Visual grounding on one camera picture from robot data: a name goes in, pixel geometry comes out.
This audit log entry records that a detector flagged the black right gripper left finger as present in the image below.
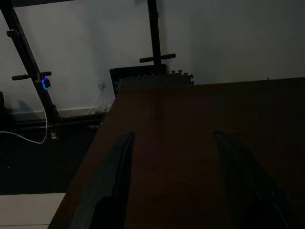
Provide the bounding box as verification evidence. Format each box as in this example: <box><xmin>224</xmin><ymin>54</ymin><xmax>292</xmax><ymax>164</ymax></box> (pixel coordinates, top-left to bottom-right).
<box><xmin>70</xmin><ymin>130</ymin><xmax>135</xmax><ymax>229</ymax></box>

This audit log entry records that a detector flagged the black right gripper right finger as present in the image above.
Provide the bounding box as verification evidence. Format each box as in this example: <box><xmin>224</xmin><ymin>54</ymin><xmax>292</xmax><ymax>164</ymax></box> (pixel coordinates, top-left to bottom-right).
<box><xmin>213</xmin><ymin>130</ymin><xmax>304</xmax><ymax>229</ymax></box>

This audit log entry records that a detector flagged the dark foam puzzle mat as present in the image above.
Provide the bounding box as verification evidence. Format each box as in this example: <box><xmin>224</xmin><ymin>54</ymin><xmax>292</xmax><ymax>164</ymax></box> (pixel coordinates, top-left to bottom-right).
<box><xmin>109</xmin><ymin>64</ymin><xmax>194</xmax><ymax>100</ymax></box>

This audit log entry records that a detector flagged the small blue-lit device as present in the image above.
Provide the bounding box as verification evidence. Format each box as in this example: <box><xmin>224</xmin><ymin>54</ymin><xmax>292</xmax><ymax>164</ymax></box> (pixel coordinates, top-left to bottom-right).
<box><xmin>41</xmin><ymin>76</ymin><xmax>52</xmax><ymax>92</ymax></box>

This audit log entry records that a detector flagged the black metal exercise rack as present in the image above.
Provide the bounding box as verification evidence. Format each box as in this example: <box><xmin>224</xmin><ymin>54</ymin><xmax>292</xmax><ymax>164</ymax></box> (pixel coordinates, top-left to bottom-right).
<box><xmin>0</xmin><ymin>0</ymin><xmax>177</xmax><ymax>137</ymax></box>

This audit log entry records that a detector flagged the white cable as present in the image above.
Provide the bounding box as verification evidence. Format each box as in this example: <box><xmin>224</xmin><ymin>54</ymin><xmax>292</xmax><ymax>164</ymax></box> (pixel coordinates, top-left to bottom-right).
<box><xmin>0</xmin><ymin>109</ymin><xmax>49</xmax><ymax>145</ymax></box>

